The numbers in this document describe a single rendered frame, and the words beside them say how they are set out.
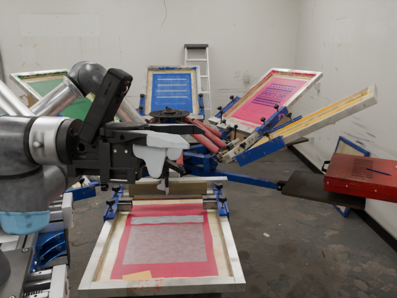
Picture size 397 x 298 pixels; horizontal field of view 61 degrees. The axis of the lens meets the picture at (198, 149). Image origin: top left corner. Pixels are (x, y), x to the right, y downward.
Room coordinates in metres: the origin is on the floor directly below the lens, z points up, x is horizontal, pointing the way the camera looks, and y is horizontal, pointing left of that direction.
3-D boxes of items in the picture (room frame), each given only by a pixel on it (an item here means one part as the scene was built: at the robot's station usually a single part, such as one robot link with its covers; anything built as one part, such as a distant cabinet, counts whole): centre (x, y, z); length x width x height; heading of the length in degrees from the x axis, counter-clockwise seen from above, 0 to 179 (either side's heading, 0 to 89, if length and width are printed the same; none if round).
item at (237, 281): (1.38, 0.15, 0.97); 0.79 x 0.58 x 0.04; 3
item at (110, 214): (1.60, 0.44, 0.97); 0.30 x 0.05 x 0.07; 3
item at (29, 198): (0.53, 0.29, 1.56); 0.11 x 0.08 x 0.11; 172
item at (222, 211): (1.63, -0.12, 0.97); 0.30 x 0.05 x 0.07; 3
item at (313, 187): (2.13, -0.39, 0.91); 1.34 x 0.40 x 0.08; 63
